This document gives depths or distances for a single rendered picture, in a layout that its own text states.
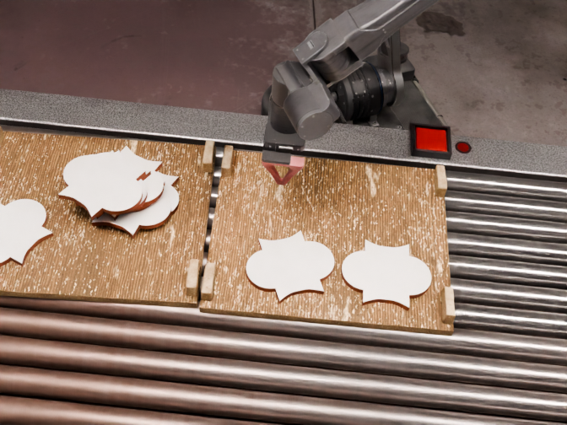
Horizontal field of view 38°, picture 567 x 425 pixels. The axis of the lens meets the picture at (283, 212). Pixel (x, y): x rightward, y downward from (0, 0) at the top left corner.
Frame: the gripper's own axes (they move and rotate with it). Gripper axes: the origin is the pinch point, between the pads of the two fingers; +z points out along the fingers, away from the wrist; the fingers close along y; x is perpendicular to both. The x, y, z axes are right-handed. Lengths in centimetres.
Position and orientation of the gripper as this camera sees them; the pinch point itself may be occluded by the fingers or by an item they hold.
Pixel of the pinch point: (283, 159)
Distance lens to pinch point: 140.5
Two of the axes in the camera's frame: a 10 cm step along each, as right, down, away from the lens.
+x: -9.9, -1.1, 0.2
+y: 0.9, -7.7, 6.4
